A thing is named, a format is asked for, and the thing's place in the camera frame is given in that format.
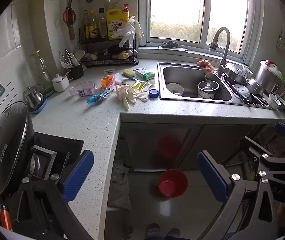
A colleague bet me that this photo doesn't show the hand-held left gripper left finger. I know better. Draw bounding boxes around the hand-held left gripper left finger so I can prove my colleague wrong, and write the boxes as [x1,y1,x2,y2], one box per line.
[7,149,94,240]

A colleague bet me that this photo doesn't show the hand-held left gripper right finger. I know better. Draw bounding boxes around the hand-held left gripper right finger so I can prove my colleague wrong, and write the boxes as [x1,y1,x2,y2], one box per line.
[197,151,283,240]

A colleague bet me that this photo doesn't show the red bucket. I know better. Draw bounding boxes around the red bucket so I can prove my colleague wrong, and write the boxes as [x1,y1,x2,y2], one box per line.
[158,169,188,198]

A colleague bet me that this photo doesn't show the blue plastic wrapper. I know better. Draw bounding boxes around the blue plastic wrapper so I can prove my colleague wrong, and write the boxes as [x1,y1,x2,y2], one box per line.
[87,89,114,105]

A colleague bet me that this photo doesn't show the clear plastic bottle purple label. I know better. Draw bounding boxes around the clear plastic bottle purple label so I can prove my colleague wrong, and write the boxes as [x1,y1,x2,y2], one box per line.
[69,80,98,97]

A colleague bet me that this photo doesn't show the cream rubber glove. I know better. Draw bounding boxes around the cream rubber glove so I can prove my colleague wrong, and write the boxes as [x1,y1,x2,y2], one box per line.
[134,20,145,39]
[115,84,133,110]
[127,90,148,104]

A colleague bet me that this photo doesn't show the chili sauce packet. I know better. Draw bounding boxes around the chili sauce packet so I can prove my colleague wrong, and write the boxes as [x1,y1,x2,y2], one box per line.
[101,75,115,89]

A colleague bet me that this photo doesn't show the white paper towel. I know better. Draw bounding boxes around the white paper towel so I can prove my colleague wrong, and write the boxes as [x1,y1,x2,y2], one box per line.
[114,73,128,85]

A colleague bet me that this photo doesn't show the yellow bristle scrub brush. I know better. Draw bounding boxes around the yellow bristle scrub brush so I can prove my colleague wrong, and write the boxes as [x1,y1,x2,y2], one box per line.
[122,69,139,82]

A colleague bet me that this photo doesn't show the small white bowl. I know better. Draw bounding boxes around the small white bowl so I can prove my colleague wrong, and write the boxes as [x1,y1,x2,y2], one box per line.
[268,93,284,110]

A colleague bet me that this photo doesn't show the black gas stove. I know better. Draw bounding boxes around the black gas stove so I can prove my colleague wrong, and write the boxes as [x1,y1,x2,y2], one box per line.
[26,131,84,182]

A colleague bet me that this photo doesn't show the grey bag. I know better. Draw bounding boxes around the grey bag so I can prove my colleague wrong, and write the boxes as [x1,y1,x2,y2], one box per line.
[107,162,132,212]

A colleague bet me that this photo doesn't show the steel pot lid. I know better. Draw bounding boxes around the steel pot lid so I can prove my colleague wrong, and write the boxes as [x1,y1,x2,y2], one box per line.
[246,78,265,96]

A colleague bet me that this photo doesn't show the white lidded bowl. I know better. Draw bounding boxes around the white lidded bowl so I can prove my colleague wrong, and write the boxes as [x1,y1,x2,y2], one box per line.
[233,84,251,98]

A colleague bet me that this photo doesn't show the silver rice cooker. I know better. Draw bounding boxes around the silver rice cooker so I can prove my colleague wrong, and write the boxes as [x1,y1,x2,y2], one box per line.
[255,60,283,93]

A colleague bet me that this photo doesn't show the person's shoe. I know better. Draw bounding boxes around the person's shoe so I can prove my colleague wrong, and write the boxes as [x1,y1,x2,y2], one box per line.
[165,228,181,240]
[146,223,161,239]

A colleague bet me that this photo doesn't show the steel pot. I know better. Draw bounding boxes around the steel pot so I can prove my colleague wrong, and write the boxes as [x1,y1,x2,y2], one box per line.
[198,80,219,99]

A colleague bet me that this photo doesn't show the steel colander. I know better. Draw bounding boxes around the steel colander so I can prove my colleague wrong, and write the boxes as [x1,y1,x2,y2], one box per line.
[223,62,248,85]

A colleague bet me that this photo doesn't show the stainless steel sink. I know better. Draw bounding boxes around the stainless steel sink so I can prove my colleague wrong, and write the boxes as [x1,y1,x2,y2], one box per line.
[157,62,271,110]

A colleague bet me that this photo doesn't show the black wok lid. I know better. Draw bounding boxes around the black wok lid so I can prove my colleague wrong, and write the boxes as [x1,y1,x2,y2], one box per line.
[0,101,34,197]

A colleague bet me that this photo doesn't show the orange lighter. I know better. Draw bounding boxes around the orange lighter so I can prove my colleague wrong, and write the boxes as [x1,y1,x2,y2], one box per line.
[0,204,13,231]

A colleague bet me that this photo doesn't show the steel teapot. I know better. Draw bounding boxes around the steel teapot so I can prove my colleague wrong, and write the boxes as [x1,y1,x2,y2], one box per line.
[23,85,43,108]

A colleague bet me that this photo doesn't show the orange rag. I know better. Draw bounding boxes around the orange rag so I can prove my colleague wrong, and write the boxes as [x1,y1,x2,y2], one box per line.
[196,59,214,73]

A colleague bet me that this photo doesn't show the white sugar jar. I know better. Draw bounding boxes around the white sugar jar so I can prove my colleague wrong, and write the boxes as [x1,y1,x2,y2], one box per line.
[52,74,70,92]

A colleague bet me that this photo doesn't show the grey faucet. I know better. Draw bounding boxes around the grey faucet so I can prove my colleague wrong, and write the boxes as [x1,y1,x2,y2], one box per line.
[209,27,231,76]

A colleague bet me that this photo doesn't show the dark green mug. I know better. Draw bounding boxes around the dark green mug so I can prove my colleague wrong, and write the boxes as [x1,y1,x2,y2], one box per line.
[69,64,85,80]

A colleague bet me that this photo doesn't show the tall glass bottle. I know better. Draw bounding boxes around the tall glass bottle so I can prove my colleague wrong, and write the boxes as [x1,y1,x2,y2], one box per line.
[30,50,54,94]

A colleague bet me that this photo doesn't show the white plastic spoon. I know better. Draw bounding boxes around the white plastic spoon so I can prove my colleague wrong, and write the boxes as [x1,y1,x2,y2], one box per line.
[144,79,156,92]

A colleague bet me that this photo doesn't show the dark sill tray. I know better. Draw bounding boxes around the dark sill tray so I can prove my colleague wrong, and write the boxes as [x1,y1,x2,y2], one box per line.
[159,45,188,53]

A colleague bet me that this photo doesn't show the green white carton box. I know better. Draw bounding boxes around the green white carton box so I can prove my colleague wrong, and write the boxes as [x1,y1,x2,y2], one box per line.
[134,67,156,81]

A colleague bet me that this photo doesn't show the white ladle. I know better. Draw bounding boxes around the white ladle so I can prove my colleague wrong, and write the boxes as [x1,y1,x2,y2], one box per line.
[75,49,85,63]

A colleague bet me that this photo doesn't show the ginger root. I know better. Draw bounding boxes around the ginger root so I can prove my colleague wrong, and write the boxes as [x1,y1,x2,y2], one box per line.
[112,50,134,60]

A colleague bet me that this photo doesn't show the dark scouring pad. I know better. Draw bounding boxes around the dark scouring pad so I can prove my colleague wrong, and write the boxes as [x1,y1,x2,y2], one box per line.
[161,40,179,49]

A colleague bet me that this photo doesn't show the black dried fungus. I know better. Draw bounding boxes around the black dried fungus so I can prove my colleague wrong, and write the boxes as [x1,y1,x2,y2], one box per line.
[107,44,130,55]

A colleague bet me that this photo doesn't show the window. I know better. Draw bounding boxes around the window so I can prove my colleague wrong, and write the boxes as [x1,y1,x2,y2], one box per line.
[139,0,265,65]

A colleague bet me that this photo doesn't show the yellow label bottle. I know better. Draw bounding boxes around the yellow label bottle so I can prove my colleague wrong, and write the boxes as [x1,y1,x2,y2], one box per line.
[89,10,99,38]

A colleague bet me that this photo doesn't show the clear oil bottle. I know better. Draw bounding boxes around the clear oil bottle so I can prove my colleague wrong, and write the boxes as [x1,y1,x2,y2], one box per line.
[82,10,90,39]

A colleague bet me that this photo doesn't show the dark sauce bottle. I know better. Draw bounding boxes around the dark sauce bottle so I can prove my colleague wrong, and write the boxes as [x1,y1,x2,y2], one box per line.
[98,8,108,38]

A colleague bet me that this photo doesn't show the yellow detergent jug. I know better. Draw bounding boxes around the yellow detergent jug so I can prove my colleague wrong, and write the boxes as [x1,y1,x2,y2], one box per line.
[107,4,129,40]

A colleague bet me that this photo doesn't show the red scissors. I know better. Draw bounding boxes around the red scissors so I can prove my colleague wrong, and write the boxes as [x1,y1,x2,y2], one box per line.
[62,0,77,25]

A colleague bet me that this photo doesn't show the wall hook rack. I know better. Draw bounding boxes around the wall hook rack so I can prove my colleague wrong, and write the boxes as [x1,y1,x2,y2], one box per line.
[276,31,285,50]

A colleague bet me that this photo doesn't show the black wire rack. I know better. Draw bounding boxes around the black wire rack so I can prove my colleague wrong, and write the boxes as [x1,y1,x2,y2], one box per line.
[79,27,139,67]

